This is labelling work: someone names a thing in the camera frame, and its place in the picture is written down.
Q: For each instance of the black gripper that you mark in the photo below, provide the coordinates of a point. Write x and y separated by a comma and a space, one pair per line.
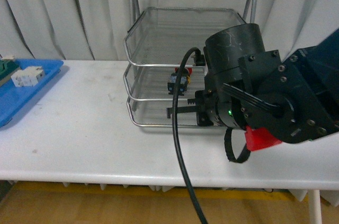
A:
212, 108

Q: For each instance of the red emergency stop button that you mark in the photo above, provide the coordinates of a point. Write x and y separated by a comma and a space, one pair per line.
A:
184, 81

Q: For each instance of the white curtain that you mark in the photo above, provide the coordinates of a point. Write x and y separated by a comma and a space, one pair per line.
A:
94, 29

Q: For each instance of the white table leg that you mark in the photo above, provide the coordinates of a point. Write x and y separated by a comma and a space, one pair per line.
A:
314, 207

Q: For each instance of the white circuit breaker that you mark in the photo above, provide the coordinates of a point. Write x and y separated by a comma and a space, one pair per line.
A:
28, 77

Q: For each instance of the blue plastic tray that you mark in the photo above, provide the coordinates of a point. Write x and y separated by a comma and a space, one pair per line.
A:
14, 98

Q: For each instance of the green terminal block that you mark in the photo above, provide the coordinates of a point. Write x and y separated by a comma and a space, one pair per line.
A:
8, 67

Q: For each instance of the silver wire mesh rack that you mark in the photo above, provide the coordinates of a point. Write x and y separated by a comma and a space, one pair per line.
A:
155, 44

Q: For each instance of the red plastic mount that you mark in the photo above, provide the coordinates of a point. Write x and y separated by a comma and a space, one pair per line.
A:
258, 139

